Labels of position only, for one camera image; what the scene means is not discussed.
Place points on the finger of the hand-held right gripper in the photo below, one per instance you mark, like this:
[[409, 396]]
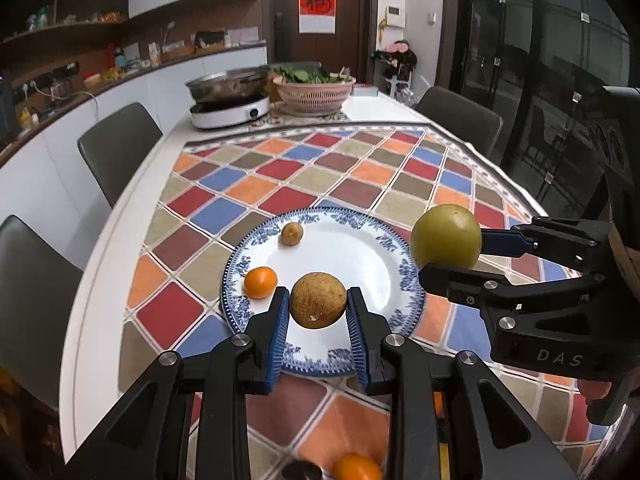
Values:
[[500, 243], [440, 282]]

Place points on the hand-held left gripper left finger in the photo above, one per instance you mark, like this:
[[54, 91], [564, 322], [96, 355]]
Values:
[[276, 345]]

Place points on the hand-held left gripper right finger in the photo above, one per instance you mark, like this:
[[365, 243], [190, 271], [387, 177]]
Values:
[[358, 345]]

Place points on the green round fruit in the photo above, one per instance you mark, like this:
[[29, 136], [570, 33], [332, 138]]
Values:
[[446, 236]]

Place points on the large brown round fruit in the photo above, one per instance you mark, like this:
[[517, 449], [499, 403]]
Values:
[[318, 301]]

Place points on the blue and white plate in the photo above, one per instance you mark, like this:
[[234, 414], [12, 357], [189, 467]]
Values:
[[345, 255]]

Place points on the person's right hand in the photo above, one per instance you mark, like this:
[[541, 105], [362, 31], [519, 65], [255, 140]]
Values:
[[595, 390]]

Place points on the small orange citrus fruit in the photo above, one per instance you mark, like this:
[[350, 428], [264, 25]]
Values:
[[260, 283], [356, 467]]

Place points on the small brown round fruit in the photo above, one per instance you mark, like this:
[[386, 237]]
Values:
[[292, 234]]

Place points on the dark round object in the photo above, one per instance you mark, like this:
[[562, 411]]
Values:
[[301, 471]]

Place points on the grey dining chair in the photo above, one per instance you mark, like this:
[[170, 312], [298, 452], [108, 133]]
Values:
[[35, 300], [462, 120], [122, 145]]

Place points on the colourful checkered tablecloth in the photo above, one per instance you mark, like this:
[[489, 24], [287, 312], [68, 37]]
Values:
[[320, 170]]

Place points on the glass sliding door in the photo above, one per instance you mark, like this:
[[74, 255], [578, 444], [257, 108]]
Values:
[[530, 60]]

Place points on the rack with bags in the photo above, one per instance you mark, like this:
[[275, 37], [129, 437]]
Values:
[[397, 65]]

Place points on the patterned table mat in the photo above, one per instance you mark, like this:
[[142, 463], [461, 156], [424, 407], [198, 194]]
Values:
[[280, 119]]

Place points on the pink plastic colander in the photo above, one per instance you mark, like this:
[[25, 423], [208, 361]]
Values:
[[312, 94]]

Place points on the white induction cooker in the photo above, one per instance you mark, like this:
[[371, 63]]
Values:
[[225, 111]]

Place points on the green leafy vegetables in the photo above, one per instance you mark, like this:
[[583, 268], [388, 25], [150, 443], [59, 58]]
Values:
[[305, 74]]

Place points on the steel hot pot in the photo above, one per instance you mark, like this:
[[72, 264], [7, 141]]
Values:
[[225, 85]]

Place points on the dark wooden door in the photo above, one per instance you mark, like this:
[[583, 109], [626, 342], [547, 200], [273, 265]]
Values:
[[350, 15]]

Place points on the white counter cabinet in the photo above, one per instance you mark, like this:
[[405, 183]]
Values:
[[165, 85]]

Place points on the white wall intercom panel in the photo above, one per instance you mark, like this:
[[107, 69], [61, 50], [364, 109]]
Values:
[[394, 15]]

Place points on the red and white wall calendar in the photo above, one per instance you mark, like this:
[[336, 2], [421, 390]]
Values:
[[317, 5]]

